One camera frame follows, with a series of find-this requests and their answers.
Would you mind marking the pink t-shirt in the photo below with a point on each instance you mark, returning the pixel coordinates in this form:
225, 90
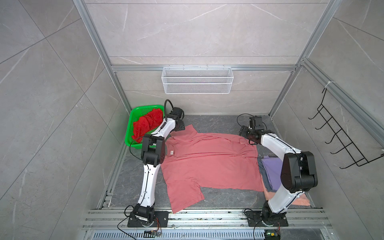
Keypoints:
207, 160

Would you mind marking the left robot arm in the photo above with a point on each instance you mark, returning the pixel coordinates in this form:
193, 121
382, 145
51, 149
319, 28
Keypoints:
153, 155

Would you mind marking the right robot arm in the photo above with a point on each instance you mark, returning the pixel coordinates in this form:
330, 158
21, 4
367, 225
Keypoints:
298, 173

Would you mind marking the red t-shirt in basket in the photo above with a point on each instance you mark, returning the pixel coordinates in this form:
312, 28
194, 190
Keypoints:
146, 123

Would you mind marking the green plastic basket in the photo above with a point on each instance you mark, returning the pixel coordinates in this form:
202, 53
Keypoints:
134, 116

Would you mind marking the folded purple t-shirt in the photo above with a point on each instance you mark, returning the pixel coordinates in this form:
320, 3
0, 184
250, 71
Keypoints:
273, 167

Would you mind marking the folded grey t-shirt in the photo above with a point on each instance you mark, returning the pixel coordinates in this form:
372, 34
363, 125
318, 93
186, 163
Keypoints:
265, 179

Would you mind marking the folded salmon t-shirt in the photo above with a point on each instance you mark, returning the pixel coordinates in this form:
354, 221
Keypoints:
302, 200

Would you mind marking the white wire mesh basket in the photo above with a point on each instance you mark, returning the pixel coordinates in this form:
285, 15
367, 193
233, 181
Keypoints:
197, 80

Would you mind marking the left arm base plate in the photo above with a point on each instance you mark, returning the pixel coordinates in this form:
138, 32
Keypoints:
155, 219

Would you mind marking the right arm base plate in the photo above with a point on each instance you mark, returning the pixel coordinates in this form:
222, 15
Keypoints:
265, 219

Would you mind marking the aluminium rail frame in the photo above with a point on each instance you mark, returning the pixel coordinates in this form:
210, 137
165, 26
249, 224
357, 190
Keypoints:
208, 224

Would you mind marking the black wire hook rack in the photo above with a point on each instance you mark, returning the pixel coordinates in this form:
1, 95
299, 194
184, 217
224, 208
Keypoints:
339, 133

